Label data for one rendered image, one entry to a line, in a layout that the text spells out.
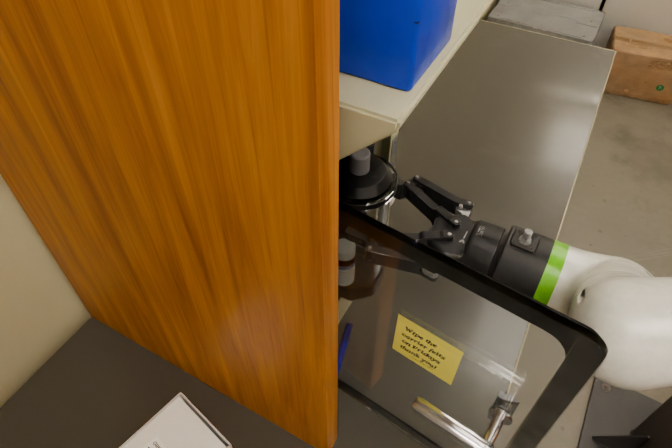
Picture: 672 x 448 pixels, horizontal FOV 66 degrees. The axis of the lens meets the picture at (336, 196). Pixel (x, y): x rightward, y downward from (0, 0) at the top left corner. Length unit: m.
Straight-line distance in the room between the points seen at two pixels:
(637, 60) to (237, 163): 3.11
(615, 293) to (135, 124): 0.46
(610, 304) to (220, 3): 0.42
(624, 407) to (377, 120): 1.80
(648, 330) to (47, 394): 0.85
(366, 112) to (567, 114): 1.12
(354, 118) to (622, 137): 2.82
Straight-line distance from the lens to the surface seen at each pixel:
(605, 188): 2.81
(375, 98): 0.42
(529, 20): 3.38
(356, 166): 0.68
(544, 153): 1.34
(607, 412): 2.08
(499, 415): 0.61
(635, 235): 2.65
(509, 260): 0.67
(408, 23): 0.40
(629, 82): 3.47
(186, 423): 0.85
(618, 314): 0.54
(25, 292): 0.97
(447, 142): 1.30
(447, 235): 0.69
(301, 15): 0.29
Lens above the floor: 1.75
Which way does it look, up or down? 45 degrees down
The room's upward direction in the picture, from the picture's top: straight up
